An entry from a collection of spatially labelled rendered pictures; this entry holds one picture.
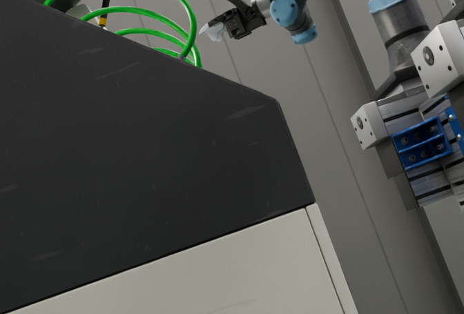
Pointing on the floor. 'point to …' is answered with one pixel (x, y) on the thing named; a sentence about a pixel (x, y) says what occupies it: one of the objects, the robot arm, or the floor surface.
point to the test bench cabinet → (226, 277)
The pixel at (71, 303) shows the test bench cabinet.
